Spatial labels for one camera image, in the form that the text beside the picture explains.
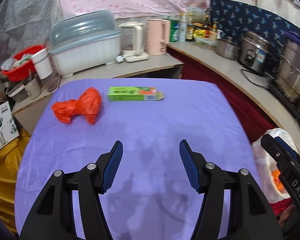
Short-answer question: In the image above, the red-orange plastic bag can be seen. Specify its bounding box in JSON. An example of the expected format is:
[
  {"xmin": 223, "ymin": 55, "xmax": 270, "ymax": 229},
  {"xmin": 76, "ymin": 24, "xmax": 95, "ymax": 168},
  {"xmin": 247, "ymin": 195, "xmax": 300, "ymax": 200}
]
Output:
[{"xmin": 52, "ymin": 87, "xmax": 102, "ymax": 125}]

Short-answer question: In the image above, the green toothpaste box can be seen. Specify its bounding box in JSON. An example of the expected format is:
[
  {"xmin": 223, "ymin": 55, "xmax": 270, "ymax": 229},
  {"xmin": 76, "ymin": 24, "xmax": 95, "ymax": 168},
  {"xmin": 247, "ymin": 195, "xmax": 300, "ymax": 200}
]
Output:
[{"xmin": 108, "ymin": 86, "xmax": 164, "ymax": 101}]

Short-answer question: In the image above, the orange printed plastic bag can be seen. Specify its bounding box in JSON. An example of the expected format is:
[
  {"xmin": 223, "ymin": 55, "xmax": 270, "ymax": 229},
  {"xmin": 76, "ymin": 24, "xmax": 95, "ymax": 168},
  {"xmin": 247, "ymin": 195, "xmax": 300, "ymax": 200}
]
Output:
[{"xmin": 271, "ymin": 169, "xmax": 287, "ymax": 193}]

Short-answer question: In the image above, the white lined trash bin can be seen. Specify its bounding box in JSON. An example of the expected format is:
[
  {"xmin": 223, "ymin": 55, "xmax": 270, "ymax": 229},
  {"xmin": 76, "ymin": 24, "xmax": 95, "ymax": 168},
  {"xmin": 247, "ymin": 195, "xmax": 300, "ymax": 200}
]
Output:
[{"xmin": 252, "ymin": 137, "xmax": 290, "ymax": 204}]

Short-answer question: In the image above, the person's left hand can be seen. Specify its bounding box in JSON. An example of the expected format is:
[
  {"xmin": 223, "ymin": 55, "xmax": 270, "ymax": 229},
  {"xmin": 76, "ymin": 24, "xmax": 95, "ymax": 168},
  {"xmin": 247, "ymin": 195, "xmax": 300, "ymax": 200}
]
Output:
[{"xmin": 278, "ymin": 205, "xmax": 295, "ymax": 229}]

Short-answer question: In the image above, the red counter skirt cloth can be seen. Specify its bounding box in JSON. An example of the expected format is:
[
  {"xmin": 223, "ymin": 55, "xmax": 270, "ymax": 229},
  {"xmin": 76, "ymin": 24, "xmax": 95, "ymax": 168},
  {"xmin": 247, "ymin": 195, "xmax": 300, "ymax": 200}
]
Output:
[{"xmin": 167, "ymin": 47, "xmax": 293, "ymax": 215}]

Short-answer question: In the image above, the black induction cooker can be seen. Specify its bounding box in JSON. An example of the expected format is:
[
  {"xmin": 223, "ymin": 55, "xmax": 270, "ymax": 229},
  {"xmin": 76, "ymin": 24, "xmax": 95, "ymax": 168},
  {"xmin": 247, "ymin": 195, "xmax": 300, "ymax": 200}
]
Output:
[{"xmin": 269, "ymin": 83, "xmax": 300, "ymax": 120}]

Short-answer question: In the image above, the large steel steamer pot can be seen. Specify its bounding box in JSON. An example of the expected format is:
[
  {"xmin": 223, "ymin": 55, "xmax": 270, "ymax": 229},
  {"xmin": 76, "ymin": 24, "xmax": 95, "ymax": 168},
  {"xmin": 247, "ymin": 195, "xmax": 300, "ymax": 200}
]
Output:
[{"xmin": 275, "ymin": 41, "xmax": 300, "ymax": 102}]

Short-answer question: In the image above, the purple tablecloth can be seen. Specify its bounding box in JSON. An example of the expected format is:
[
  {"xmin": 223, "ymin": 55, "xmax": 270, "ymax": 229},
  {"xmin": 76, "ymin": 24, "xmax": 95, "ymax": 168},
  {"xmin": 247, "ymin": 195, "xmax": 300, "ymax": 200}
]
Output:
[{"xmin": 14, "ymin": 77, "xmax": 263, "ymax": 240}]

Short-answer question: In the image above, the green white cardboard box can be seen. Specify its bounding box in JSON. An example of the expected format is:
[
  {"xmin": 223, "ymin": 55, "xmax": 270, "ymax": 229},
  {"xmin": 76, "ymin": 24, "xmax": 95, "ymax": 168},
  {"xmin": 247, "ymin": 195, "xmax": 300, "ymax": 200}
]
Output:
[{"xmin": 0, "ymin": 101, "xmax": 19, "ymax": 149}]

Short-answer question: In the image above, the steel rice cooker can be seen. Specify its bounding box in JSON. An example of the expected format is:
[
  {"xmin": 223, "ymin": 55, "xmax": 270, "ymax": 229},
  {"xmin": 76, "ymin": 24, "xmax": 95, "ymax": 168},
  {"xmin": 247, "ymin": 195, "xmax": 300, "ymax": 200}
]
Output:
[{"xmin": 238, "ymin": 30, "xmax": 272, "ymax": 75}]

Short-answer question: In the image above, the small grey mug pot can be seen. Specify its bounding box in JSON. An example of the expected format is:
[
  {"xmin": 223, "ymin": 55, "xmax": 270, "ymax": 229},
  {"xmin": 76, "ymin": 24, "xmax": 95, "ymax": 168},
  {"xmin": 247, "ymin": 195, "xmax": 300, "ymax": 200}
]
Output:
[{"xmin": 6, "ymin": 76, "xmax": 42, "ymax": 103}]

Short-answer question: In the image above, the purple cloth on pot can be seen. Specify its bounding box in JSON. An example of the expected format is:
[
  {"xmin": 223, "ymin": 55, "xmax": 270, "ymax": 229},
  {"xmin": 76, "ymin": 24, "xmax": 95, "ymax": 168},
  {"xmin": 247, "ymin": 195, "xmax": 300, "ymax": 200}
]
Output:
[{"xmin": 284, "ymin": 31, "xmax": 300, "ymax": 47}]

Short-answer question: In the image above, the small steel pot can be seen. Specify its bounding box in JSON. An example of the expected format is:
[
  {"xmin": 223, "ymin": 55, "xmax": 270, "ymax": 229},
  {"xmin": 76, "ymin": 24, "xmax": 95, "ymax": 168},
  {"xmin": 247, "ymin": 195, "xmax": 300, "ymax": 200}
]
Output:
[{"xmin": 215, "ymin": 37, "xmax": 240, "ymax": 60}]

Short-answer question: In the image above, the red plastic basin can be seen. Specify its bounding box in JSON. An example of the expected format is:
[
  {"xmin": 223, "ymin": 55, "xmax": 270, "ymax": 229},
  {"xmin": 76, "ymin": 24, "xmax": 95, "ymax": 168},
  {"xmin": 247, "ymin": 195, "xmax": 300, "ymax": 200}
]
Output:
[{"xmin": 1, "ymin": 44, "xmax": 46, "ymax": 82}]

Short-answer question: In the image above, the white cup jar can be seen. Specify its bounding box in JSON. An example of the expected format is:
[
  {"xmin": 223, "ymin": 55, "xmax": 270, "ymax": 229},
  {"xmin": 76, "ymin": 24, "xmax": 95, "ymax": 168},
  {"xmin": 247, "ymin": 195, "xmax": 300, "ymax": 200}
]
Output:
[{"xmin": 31, "ymin": 48, "xmax": 53, "ymax": 80}]

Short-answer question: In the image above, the navy floral backsplash cloth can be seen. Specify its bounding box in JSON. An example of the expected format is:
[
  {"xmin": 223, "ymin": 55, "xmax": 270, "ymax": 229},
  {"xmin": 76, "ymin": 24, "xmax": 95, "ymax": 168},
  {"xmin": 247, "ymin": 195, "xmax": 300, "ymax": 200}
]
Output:
[{"xmin": 210, "ymin": 0, "xmax": 300, "ymax": 57}]

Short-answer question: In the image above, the dark soy sauce bottle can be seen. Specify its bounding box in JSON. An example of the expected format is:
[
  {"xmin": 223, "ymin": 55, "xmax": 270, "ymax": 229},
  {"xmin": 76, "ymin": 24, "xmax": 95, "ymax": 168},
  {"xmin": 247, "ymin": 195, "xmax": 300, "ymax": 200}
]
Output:
[{"xmin": 186, "ymin": 14, "xmax": 194, "ymax": 42}]

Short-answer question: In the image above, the white bottle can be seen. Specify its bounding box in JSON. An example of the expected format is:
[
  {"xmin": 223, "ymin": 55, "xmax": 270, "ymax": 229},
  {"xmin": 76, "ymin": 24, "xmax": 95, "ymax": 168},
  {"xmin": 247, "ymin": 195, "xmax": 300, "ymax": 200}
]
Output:
[{"xmin": 178, "ymin": 14, "xmax": 187, "ymax": 42}]

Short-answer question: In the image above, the dish rack with grey lid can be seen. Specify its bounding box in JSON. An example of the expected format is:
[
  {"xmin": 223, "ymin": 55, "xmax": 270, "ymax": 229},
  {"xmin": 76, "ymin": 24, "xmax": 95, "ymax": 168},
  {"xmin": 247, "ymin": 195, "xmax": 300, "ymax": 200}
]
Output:
[{"xmin": 48, "ymin": 10, "xmax": 122, "ymax": 78}]

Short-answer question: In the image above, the white glass kettle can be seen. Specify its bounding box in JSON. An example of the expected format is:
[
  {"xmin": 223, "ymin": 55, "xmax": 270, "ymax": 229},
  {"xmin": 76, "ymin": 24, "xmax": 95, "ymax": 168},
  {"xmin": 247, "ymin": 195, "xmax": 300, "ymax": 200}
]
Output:
[{"xmin": 116, "ymin": 22, "xmax": 149, "ymax": 63}]

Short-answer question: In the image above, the green tin can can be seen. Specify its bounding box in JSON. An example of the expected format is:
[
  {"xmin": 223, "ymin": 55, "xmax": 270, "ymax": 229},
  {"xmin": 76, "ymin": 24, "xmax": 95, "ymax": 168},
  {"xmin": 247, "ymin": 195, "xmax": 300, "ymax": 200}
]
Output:
[{"xmin": 170, "ymin": 20, "xmax": 179, "ymax": 42}]

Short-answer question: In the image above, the pink electric kettle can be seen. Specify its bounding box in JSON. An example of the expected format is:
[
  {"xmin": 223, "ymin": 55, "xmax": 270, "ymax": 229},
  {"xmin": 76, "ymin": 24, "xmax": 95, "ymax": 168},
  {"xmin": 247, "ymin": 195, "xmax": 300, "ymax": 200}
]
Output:
[{"xmin": 146, "ymin": 18, "xmax": 171, "ymax": 55}]

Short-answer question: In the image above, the black power cable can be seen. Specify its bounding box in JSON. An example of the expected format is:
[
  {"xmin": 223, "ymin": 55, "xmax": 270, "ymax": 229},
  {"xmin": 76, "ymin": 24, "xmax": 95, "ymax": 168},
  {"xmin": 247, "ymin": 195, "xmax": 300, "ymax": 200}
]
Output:
[{"xmin": 240, "ymin": 68, "xmax": 272, "ymax": 91}]

